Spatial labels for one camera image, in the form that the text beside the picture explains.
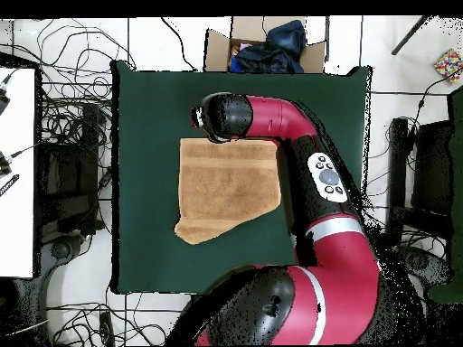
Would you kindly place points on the black slotted bar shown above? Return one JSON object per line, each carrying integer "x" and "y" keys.
{"x": 9, "y": 185}

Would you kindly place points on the black stand foot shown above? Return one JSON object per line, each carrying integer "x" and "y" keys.
{"x": 434, "y": 267}
{"x": 59, "y": 250}

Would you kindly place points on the black equipment rack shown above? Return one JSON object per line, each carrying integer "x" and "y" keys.
{"x": 68, "y": 173}
{"x": 430, "y": 166}

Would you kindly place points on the orange terry towel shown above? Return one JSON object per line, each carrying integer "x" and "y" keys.
{"x": 228, "y": 188}

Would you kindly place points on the black metal bar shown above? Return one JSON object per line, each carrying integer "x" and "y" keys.
{"x": 410, "y": 36}

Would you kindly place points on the dark green table cloth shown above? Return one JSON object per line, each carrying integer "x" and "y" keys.
{"x": 152, "y": 108}

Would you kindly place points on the black power strip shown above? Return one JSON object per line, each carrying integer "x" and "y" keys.
{"x": 106, "y": 327}

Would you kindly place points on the green covered side table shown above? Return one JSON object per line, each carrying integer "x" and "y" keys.
{"x": 457, "y": 217}

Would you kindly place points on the brown cardboard box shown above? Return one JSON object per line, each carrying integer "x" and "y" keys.
{"x": 217, "y": 50}

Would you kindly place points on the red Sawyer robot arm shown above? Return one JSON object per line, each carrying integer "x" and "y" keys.
{"x": 343, "y": 271}

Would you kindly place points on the white side table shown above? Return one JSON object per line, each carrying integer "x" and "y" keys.
{"x": 18, "y": 180}

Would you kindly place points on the multicoloured patterned item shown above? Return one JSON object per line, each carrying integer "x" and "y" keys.
{"x": 449, "y": 65}

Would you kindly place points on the black device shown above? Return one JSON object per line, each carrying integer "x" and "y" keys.
{"x": 4, "y": 164}
{"x": 3, "y": 99}

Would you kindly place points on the dark blue clothing pile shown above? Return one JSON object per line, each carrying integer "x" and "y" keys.
{"x": 278, "y": 47}

